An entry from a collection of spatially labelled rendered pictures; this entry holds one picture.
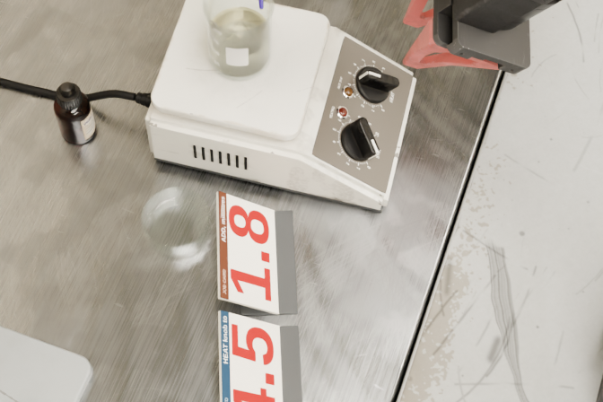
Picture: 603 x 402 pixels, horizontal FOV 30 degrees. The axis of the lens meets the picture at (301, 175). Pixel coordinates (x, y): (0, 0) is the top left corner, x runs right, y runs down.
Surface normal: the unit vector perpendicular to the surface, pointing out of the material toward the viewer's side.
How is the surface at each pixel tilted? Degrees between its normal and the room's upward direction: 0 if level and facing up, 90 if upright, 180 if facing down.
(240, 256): 40
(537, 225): 0
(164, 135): 90
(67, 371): 0
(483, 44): 30
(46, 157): 0
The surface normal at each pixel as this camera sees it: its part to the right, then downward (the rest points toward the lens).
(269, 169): -0.24, 0.85
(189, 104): 0.04, -0.47
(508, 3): -0.04, 0.94
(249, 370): 0.67, -0.38
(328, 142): 0.51, -0.29
